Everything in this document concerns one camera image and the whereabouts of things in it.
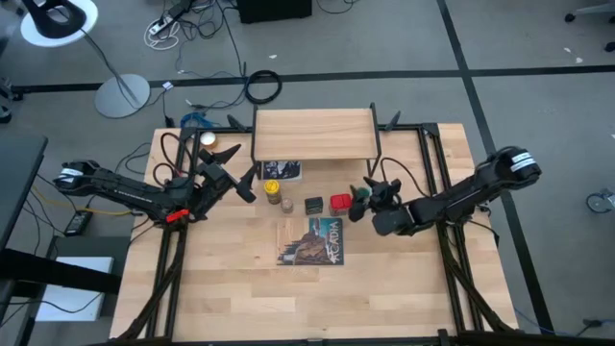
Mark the black aluminium table frame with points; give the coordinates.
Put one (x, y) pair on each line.
(165, 269)

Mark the black desk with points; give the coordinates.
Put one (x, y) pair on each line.
(19, 182)

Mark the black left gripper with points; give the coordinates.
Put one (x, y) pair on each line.
(206, 197)

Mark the Acadia national park picture board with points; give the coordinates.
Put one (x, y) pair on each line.
(312, 242)

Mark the caster wheel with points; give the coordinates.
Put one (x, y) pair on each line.
(600, 202)

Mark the black beam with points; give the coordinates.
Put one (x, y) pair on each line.
(57, 274)

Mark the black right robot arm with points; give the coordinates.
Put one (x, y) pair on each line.
(471, 192)

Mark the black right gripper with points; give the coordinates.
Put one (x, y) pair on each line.
(386, 204)

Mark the floor lamp with round base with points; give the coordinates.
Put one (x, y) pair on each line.
(122, 96)

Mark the red tag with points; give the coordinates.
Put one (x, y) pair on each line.
(178, 215)

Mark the small clear glass jar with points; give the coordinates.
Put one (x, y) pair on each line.
(287, 205)

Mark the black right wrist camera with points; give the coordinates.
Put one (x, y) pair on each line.
(389, 190)

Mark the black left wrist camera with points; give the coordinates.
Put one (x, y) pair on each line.
(214, 172)

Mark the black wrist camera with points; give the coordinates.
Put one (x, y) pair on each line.
(214, 172)
(389, 190)

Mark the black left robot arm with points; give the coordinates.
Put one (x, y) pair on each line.
(125, 192)

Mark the office chair base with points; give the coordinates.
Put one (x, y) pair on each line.
(591, 9)

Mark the dark green spice tin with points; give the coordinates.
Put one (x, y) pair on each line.
(314, 205)

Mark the black power adapter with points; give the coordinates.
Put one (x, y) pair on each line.
(78, 223)

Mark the green-lid spice jar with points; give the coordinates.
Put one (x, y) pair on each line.
(363, 193)

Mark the black box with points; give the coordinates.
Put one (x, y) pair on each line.
(274, 9)

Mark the wooden shelf with black frame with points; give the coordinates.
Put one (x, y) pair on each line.
(314, 134)

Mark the red-lid spice tin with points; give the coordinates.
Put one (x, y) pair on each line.
(340, 204)

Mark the yellow-lid spice jar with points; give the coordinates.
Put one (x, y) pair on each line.
(272, 190)

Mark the white power strip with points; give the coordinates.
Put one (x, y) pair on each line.
(161, 25)

